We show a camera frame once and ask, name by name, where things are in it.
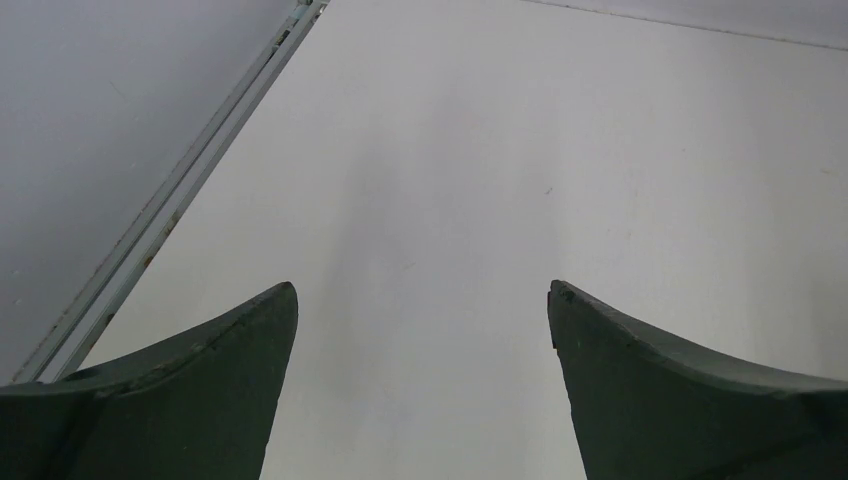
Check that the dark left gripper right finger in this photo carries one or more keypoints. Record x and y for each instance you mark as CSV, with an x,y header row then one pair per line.
x,y
648,404

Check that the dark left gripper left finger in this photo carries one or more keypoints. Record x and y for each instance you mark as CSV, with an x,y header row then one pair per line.
x,y
197,405

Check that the aluminium left frame rail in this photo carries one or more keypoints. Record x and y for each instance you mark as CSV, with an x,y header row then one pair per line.
x,y
113,116

